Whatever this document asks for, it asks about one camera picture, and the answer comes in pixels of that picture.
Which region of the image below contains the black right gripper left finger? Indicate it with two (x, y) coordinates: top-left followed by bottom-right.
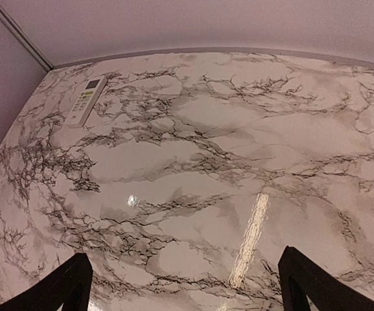
(0, 253), (93, 311)

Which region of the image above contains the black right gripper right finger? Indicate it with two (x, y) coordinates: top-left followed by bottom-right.
(278, 246), (374, 310)

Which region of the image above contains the white remote control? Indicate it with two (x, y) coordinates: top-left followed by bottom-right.
(65, 76), (107, 128)

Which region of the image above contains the aluminium left corner post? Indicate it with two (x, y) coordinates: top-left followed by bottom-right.
(0, 4), (54, 72)

